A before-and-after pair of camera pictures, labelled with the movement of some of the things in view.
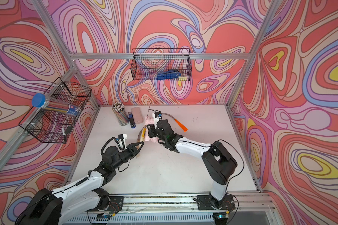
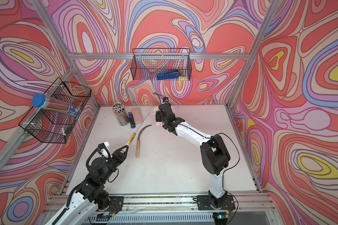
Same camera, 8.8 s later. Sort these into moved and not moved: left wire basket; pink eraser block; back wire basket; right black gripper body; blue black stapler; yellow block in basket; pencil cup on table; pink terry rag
Moved: pink terry rag; right black gripper body
Not moved: pink eraser block; yellow block in basket; left wire basket; pencil cup on table; blue black stapler; back wire basket
